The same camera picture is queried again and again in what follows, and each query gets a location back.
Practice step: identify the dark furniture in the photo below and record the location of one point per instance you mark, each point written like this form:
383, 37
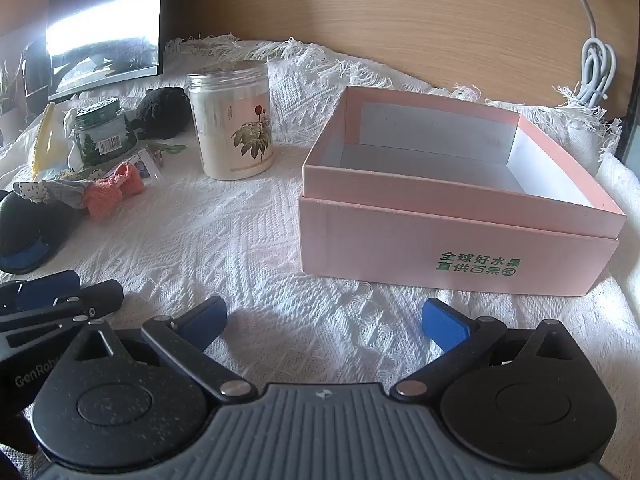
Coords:
631, 140

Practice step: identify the yellow and white pouch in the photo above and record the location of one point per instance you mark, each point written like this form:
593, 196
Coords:
47, 135

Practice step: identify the black pad with blue trim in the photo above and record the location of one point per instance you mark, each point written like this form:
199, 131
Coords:
25, 230

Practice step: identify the salmon pink knit cloth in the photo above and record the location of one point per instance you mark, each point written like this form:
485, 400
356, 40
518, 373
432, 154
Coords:
112, 195

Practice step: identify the clear jar with flower label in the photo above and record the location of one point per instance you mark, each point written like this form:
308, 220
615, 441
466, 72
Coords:
230, 130

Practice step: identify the small green leafy item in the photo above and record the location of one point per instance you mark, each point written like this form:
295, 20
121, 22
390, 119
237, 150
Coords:
172, 149

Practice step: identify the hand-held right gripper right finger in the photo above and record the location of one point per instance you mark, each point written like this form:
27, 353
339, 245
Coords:
445, 327

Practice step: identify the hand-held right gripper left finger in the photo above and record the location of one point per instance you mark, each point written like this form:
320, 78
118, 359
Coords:
205, 320

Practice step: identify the black computer monitor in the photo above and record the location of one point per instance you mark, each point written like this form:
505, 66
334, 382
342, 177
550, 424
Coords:
105, 10

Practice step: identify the grey dotted fabric scrunchie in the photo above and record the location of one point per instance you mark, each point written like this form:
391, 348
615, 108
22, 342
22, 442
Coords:
45, 191

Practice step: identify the pink cardboard box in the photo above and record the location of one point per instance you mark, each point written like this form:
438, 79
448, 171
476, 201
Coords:
400, 192

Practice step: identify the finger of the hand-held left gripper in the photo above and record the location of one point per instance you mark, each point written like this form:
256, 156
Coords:
50, 284
100, 297

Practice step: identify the green lid glass jar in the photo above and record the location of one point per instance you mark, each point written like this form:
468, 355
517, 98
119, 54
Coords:
100, 135

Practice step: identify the photo card in clear sleeve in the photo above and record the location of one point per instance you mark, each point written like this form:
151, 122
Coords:
145, 166

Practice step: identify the white lace tablecloth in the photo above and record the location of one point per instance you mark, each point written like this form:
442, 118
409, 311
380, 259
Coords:
225, 240

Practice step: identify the black plush toy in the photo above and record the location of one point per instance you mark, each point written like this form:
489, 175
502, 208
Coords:
160, 110

